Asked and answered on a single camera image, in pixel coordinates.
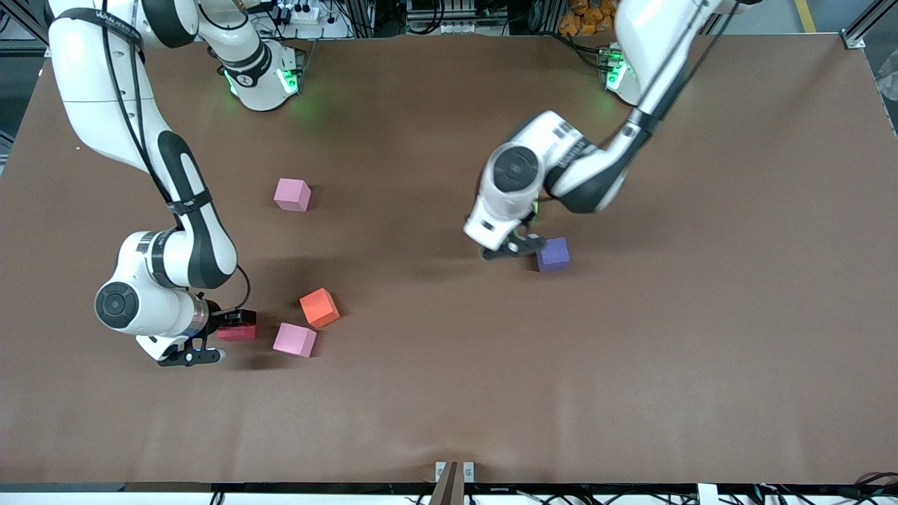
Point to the white power strip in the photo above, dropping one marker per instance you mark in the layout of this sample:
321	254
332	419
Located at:
309	14

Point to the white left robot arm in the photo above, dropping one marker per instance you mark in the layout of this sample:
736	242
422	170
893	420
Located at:
652	42

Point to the white tag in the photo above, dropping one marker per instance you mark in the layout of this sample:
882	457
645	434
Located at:
707	494

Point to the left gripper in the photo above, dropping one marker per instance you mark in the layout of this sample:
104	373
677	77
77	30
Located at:
531	223

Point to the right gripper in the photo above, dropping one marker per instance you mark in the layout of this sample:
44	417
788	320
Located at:
223	318

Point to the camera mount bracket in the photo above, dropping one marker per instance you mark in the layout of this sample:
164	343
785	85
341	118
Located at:
449	484

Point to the aluminium frame profile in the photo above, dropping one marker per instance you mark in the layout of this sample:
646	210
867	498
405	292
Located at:
29	19
852	40

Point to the metal equipment rack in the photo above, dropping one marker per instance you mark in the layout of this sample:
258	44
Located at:
456	27

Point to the purple foam cube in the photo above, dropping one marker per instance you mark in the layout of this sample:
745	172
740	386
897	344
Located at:
555	256

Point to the red foam cube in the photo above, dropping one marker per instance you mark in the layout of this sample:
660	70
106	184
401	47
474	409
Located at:
235	334

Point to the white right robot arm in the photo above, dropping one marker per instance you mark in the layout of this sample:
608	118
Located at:
105	84

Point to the orange foam cube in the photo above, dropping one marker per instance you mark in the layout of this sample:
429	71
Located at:
319	307

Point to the pink foam cube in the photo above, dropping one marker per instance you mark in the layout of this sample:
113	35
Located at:
293	340
291	196

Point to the bag of orange fruits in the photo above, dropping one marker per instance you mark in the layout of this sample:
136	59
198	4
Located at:
586	17

